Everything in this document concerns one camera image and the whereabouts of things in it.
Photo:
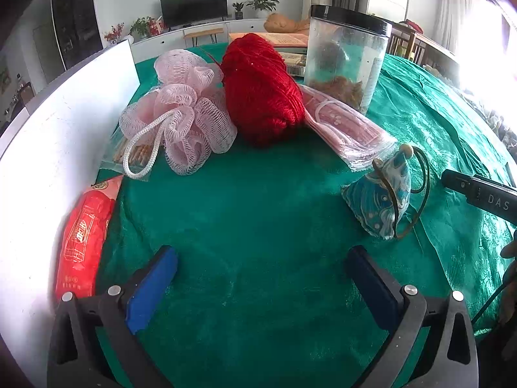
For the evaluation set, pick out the black refrigerator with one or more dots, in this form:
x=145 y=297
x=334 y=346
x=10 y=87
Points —
x=74 y=20

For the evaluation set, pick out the person's right hand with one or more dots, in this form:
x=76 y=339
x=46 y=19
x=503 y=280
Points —
x=509 y=246

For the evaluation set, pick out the large green potted plant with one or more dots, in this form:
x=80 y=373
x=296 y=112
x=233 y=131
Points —
x=262 y=4

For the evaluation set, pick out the orange lounge chair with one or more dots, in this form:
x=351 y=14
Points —
x=284 y=22

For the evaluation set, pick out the bamboo sticks in clear bag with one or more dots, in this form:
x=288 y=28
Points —
x=117 y=153

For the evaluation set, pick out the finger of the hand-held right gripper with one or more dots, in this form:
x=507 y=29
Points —
x=476 y=196

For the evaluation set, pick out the pink mesh bath loofah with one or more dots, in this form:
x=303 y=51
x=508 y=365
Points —
x=181 y=105

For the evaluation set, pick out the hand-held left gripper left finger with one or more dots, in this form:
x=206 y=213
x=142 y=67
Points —
x=151 y=287

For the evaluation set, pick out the red yarn ball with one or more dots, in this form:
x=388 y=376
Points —
x=260 y=89

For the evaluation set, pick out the pink face mask pack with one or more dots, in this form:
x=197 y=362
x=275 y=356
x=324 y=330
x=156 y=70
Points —
x=347 y=129

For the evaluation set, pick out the dark wooden chairs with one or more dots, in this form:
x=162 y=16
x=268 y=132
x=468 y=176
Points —
x=420 y=46

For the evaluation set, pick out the orange paperback book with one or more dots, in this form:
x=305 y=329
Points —
x=282 y=39

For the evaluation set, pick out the flat patterned box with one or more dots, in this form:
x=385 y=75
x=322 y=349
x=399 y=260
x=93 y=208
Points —
x=295 y=64

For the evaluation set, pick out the white television cabinet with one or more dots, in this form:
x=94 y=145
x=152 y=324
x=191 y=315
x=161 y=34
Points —
x=242 y=26

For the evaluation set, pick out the red flowers in white vase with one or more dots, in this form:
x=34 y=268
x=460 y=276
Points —
x=114 y=34

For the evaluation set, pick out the clear plastic jar black lid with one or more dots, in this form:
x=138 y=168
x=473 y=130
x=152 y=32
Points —
x=343 y=56

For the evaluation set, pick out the red plastic packet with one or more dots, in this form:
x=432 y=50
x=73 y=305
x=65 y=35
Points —
x=83 y=238

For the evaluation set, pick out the small green potted plant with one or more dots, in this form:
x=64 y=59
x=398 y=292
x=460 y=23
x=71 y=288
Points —
x=238 y=9

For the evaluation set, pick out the green tablecloth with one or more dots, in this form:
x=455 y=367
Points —
x=250 y=218

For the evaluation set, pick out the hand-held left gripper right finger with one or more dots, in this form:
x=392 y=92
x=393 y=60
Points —
x=371 y=287

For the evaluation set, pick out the black television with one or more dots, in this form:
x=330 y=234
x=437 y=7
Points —
x=194 y=6

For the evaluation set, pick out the bushy green potted plant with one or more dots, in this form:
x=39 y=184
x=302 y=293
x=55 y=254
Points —
x=141 y=27

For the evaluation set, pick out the wooden stool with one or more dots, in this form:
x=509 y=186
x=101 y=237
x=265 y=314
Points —
x=203 y=34

